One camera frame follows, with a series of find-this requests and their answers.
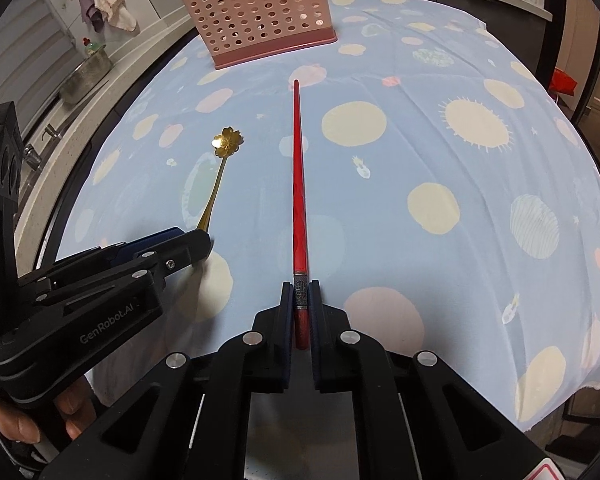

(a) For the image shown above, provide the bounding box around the gold flower spoon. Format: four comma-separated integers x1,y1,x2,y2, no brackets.
196,126,245,234

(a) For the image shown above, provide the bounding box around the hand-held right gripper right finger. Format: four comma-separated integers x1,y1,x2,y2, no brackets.
307,280,547,480

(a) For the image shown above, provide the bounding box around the person's left hand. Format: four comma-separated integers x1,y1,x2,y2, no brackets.
0,375,98,445

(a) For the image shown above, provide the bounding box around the purple hanging cloth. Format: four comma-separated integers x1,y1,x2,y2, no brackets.
77,0,106,34

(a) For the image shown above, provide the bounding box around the steel kitchen faucet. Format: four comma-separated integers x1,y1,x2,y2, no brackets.
22,142,44,171

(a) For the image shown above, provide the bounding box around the red object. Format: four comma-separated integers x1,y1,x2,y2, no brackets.
550,66,577,97

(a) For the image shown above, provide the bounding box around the steel colander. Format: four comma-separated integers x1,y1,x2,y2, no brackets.
59,45,115,106

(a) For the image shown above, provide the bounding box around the blue planet print tablecloth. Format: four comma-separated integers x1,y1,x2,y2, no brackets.
55,0,600,429

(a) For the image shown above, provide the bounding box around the pink perforated utensil holder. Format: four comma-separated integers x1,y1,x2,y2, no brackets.
178,0,340,71

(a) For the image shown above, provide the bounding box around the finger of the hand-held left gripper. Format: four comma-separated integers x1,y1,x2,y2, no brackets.
55,227,188,274
22,230,215,307

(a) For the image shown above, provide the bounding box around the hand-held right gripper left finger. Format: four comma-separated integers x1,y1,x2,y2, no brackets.
40,281,296,480

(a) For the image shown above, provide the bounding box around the red chopstick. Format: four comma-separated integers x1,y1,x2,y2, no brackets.
291,79,312,351

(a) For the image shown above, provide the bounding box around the pale pink hanging towel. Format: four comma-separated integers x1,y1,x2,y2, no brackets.
81,0,141,34

